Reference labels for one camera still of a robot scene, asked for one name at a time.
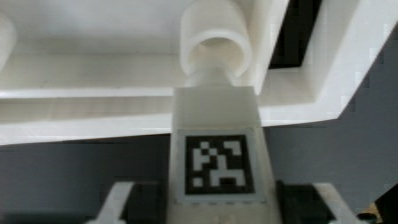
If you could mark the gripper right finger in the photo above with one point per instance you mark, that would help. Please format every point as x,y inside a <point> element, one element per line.
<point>312,205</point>

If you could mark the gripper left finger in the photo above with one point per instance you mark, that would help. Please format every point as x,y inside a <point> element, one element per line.
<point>134,204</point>

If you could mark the white square tabletop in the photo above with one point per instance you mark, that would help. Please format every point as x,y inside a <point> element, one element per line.
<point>90,68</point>

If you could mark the white U-shaped fence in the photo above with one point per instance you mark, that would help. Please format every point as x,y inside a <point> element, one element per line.
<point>308,91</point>

